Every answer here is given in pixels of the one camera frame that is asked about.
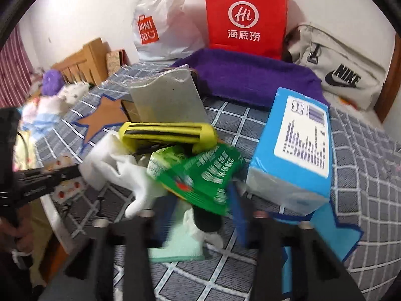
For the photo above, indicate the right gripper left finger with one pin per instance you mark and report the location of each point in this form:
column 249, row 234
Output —
column 90, row 269

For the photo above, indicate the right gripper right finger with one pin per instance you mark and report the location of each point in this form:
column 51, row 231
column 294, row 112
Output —
column 284, row 268

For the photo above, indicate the mint green glove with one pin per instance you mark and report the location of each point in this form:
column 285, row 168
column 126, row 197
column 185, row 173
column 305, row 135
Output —
column 179, row 246

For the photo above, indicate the green snack packet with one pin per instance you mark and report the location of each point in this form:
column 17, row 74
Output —
column 200, row 180

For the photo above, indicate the yellow black pouch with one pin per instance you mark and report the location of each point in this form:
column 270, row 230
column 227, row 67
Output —
column 142, row 137

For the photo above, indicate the blue tissue pack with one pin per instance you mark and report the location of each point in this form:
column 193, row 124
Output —
column 292, row 163

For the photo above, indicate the dark green tin box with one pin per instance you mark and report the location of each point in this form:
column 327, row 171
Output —
column 168, row 96

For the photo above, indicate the left hand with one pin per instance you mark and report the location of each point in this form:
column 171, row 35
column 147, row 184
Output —
column 20, row 238

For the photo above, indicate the blue felt star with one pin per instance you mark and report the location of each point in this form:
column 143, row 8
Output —
column 341, row 238

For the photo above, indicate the grey checkered bed sheet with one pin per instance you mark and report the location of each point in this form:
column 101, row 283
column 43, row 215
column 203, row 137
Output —
column 365, row 192

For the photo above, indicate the striped curtain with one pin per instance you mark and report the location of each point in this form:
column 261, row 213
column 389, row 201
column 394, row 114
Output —
column 15, row 70

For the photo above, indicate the purple plush toy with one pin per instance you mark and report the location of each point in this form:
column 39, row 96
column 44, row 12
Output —
column 52, row 83

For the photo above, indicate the orange felt star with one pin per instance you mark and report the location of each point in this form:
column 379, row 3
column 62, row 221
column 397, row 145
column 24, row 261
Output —
column 108, row 113

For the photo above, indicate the wooden headboard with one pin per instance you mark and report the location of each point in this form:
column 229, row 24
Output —
column 86, row 65

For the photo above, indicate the patterned book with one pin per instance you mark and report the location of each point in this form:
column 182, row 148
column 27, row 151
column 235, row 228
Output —
column 115, row 60

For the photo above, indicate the purple fleece towel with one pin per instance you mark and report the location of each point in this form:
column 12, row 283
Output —
column 249, row 79

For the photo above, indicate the beige Nike waist bag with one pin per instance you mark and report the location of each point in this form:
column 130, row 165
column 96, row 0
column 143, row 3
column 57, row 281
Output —
column 343, row 70

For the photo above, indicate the white Miniso plastic bag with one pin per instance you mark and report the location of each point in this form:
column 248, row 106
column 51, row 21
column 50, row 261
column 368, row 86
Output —
column 162, row 30

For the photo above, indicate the red Haidilao paper bag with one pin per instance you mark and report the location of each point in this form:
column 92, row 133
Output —
column 249, row 26

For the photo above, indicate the wooden door frame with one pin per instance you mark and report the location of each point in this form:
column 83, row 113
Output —
column 391, row 85

